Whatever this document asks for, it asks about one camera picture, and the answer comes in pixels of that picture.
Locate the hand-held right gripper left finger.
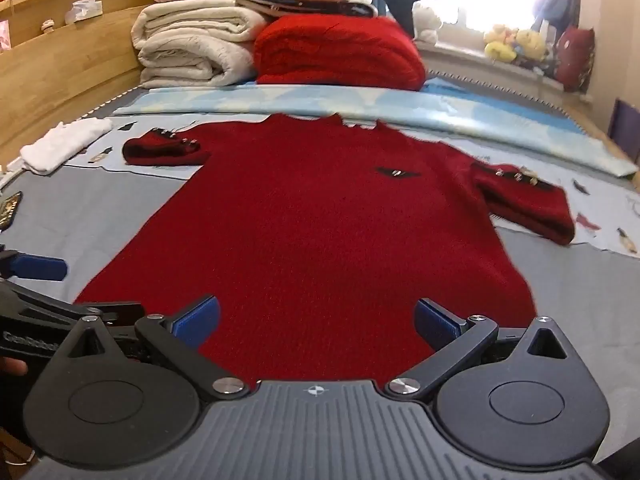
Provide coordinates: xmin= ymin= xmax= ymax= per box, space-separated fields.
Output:
xmin=65 ymin=294 xmax=252 ymax=403

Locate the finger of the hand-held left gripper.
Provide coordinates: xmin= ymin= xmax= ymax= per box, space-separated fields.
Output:
xmin=74 ymin=301 xmax=147 ymax=328
xmin=0 ymin=247 xmax=69 ymax=282

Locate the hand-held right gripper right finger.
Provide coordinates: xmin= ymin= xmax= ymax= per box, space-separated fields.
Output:
xmin=383 ymin=298 xmax=577 ymax=404

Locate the red knit sweater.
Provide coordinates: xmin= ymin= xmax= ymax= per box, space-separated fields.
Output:
xmin=74 ymin=112 xmax=576 ymax=387

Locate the black gold patterned item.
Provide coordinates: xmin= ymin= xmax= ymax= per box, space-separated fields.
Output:
xmin=0 ymin=191 xmax=24 ymax=232

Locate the small white cloth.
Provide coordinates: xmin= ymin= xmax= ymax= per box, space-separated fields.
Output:
xmin=19 ymin=117 xmax=114 ymax=177

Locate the grey table cloth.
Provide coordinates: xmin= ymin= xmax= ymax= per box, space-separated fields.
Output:
xmin=0 ymin=0 xmax=640 ymax=191

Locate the light blue blanket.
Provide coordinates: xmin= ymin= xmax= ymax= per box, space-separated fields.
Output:
xmin=112 ymin=77 xmax=639 ymax=179

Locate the clear plastic bag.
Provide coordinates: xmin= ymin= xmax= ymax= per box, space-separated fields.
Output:
xmin=63 ymin=0 xmax=104 ymax=25

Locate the folded cream quilt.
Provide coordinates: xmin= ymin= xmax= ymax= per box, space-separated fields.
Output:
xmin=131 ymin=4 xmax=273 ymax=90

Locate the white window sill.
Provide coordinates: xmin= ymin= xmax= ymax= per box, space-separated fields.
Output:
xmin=414 ymin=39 xmax=597 ymax=107

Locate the purple box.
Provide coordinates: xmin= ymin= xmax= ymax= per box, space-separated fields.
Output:
xmin=609 ymin=97 xmax=640 ymax=166

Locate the black white patterned cloth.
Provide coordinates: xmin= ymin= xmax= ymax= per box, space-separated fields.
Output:
xmin=520 ymin=52 xmax=559 ymax=79

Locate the folded red blanket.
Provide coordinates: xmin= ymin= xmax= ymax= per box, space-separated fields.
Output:
xmin=252 ymin=14 xmax=428 ymax=92

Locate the yellow plush toy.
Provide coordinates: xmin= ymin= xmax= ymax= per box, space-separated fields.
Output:
xmin=483 ymin=23 xmax=519 ymax=64
xmin=515 ymin=29 xmax=549 ymax=62

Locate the dark red cushion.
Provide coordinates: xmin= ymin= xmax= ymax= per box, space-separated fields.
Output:
xmin=556 ymin=25 xmax=596 ymax=94

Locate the white plush bear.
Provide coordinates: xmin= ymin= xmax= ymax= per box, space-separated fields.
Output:
xmin=412 ymin=2 xmax=444 ymax=44

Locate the dark patterned folded cloth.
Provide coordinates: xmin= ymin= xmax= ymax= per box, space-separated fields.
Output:
xmin=167 ymin=0 xmax=380 ymax=19

